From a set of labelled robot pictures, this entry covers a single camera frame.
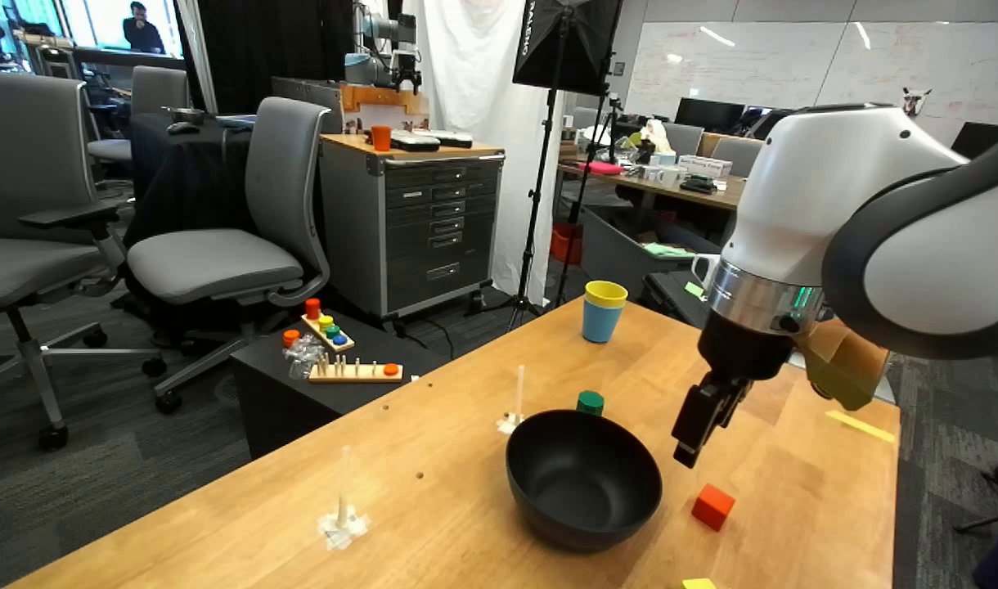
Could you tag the flat black device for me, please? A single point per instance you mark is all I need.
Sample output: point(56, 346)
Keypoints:
point(432, 138)

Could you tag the orange toy peg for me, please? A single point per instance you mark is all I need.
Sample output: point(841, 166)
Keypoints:
point(290, 339)

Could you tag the blue plastic cup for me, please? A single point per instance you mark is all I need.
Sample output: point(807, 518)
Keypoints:
point(601, 327)

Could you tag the orange cup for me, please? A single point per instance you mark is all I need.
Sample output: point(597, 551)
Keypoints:
point(380, 138)

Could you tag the red bin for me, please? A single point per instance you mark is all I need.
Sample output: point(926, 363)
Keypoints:
point(567, 248)

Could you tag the white curtain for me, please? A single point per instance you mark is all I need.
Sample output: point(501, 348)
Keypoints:
point(469, 78)

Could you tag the yellow block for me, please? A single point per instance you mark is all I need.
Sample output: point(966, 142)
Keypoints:
point(699, 584)

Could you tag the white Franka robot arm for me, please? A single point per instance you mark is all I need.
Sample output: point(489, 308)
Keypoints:
point(847, 208)

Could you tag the seated person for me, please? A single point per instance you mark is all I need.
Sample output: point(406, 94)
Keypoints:
point(141, 31)

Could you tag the black softbox light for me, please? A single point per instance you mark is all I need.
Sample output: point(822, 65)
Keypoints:
point(567, 43)

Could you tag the cluttered wooden desk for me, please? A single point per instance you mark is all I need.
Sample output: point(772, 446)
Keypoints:
point(673, 188)

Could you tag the orange block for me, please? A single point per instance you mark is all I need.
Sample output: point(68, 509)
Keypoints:
point(714, 509)

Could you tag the black light stand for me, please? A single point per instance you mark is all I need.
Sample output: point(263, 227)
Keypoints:
point(539, 197)

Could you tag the wooden toy board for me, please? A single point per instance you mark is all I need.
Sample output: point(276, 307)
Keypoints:
point(355, 370)

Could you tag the black computer monitor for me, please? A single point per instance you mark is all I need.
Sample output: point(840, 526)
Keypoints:
point(707, 116)

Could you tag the grey office chair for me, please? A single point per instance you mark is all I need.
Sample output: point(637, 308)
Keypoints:
point(29, 262)
point(154, 100)
point(209, 262)

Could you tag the grey drawer cabinet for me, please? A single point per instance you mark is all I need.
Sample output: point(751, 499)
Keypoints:
point(411, 230)

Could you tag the clear plastic bag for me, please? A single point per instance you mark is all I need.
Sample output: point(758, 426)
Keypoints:
point(301, 363)

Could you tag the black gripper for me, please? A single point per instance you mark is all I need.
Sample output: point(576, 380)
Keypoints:
point(743, 351)

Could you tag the yellow tape strip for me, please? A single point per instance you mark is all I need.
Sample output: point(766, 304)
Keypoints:
point(860, 426)

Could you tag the black draped cloth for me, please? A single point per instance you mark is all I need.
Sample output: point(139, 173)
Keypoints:
point(187, 186)

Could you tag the yellow plastic cup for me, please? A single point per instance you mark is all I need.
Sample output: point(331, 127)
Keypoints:
point(608, 292)

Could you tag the colourful peg toy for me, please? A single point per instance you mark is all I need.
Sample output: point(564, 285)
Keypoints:
point(326, 330)

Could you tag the green block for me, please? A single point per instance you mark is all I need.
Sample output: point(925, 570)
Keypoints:
point(589, 402)

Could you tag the black curtain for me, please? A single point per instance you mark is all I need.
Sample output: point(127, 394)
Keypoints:
point(270, 50)

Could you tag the black bowl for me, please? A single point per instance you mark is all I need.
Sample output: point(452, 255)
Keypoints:
point(579, 494)

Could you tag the olive green wrist camera box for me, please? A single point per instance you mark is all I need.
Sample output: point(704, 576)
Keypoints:
point(847, 364)

